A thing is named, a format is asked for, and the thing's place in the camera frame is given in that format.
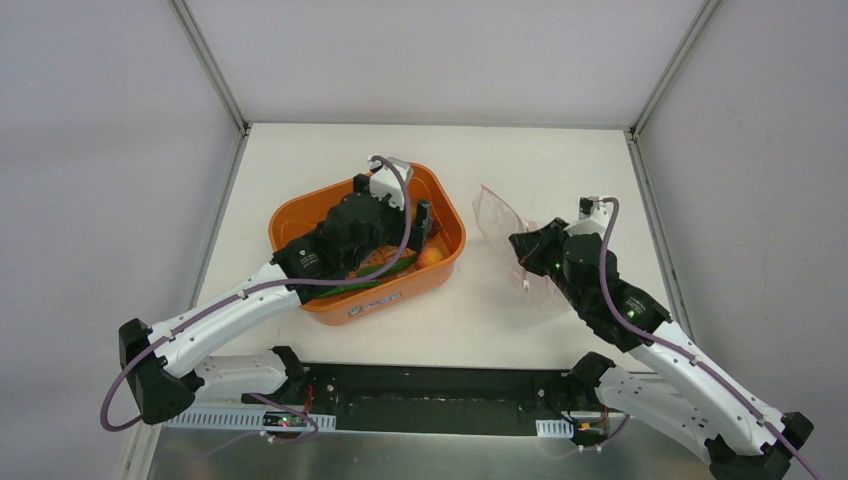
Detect clear zip top bag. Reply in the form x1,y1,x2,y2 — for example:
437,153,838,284
471,185,571,312

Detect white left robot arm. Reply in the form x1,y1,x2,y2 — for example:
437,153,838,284
100,167,429,430

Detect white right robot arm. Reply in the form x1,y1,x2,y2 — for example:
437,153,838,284
509,218,814,479

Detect orange peach fruit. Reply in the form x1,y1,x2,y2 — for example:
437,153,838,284
415,246,445,269

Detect orange plastic basket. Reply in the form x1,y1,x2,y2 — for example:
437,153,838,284
268,163,466,326

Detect long green chili pepper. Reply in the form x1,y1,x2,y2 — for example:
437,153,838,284
355,255,418,278

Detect thin green chili pepper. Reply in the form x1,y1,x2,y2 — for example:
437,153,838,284
318,281,381,298

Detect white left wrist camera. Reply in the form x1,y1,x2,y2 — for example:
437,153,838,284
368,155,414,211

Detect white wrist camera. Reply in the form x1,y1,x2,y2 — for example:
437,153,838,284
565,196,616,238
368,155,414,211

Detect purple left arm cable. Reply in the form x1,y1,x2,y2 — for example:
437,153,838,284
99,155,413,433

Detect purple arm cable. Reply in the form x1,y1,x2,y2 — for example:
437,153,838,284
99,155,413,433
586,197,829,480

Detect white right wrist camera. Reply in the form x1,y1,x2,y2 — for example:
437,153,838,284
565,196,616,238

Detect right white cable duct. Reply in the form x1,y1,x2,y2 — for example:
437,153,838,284
535,419,575,439

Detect white cable duct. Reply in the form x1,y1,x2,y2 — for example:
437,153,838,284
165,407,336,433
535,419,575,439

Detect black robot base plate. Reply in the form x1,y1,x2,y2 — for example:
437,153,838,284
270,363,602,436

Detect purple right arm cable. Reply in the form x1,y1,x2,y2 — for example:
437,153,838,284
586,197,829,480

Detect left white cable duct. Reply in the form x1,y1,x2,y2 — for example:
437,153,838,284
165,407,336,433

